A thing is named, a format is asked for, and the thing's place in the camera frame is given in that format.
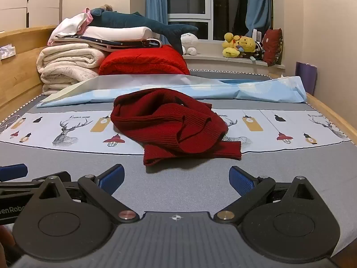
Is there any window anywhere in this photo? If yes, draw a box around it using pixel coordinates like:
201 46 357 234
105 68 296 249
167 0 251 41

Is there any windowsill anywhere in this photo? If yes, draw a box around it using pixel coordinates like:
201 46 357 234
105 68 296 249
183 39 286 76

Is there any blue curtain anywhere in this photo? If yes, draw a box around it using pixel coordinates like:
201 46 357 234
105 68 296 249
145 0 169 26
245 0 273 36

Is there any dark red cushion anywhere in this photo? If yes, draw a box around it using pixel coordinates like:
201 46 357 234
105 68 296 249
262 28 284 67

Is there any white seal plush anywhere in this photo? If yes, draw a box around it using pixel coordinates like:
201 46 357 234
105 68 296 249
180 33 199 56

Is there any navy printed folded blanket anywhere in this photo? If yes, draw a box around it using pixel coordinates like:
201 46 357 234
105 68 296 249
52 35 163 53

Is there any purple box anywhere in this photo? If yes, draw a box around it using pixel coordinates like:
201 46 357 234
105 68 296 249
295 61 318 96

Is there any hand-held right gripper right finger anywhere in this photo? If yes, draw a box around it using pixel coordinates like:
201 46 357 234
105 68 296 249
214 165 316 224

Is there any yellow duck plush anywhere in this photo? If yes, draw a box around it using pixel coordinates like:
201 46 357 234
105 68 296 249
222 32 242 58

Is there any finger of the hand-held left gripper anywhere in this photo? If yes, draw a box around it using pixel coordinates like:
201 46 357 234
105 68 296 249
0 164 29 182
0 172 73 199

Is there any cream folded blanket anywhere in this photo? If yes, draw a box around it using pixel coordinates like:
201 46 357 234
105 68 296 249
36 42 109 96

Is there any light blue sheet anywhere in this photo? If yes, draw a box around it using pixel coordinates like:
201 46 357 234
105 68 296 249
36 75 307 109

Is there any blue shark plush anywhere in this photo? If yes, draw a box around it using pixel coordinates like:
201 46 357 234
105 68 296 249
89 8 199 55

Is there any cream wardrobe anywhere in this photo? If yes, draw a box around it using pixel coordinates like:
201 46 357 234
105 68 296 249
0 0 65 33

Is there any tissue box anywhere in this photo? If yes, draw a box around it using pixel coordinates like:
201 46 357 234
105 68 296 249
0 44 17 61

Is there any grey printed bed sheet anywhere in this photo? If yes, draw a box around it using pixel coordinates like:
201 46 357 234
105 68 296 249
0 70 357 268

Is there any white folded cloth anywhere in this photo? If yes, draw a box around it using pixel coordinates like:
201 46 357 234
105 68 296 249
47 13 90 46

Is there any dark red knit sweater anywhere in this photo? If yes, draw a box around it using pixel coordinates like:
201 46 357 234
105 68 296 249
110 87 243 168

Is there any white pillow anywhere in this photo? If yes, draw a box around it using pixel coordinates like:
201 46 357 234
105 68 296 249
83 26 161 42

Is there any pink cloth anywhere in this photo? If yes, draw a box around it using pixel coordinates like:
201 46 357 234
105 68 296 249
80 7 94 33

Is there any striped zebra plush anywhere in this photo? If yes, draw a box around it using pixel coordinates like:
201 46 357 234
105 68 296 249
252 41 266 61

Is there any yellow bear plush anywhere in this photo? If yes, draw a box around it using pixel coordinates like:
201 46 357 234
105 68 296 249
237 36 257 60

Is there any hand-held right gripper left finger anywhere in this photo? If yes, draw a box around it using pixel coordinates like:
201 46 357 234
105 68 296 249
37 164 140 224

